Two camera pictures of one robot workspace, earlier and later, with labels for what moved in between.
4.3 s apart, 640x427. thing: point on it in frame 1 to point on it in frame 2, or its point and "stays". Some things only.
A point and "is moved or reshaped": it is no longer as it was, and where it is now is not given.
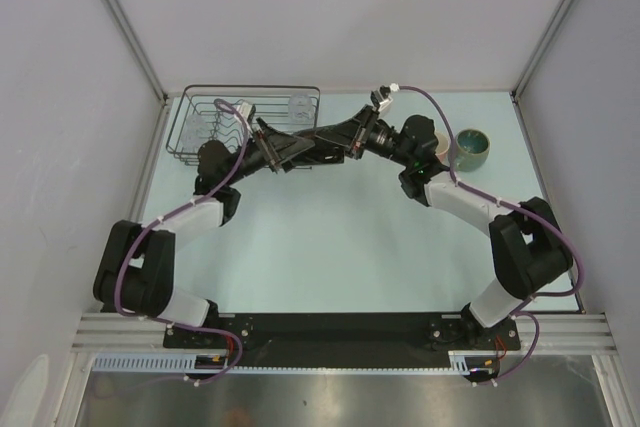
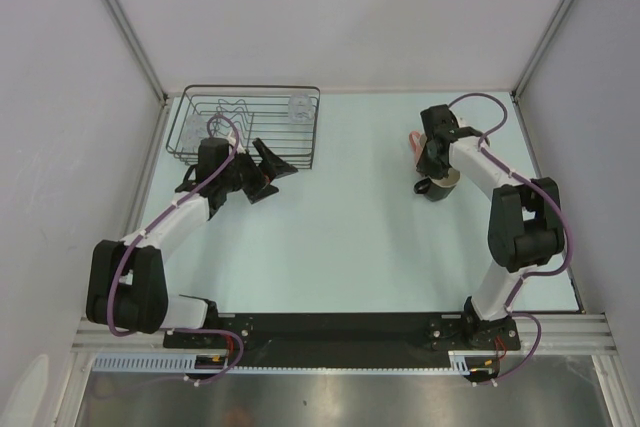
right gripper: [354, 134] to [424, 166]
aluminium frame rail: [543, 333] stays
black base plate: [350, 339] stays
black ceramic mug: [319, 154] is moved or reshaped
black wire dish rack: [219, 113] stays
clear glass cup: [195, 127] stays
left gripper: [271, 141] to [272, 168]
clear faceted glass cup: [300, 109] stays
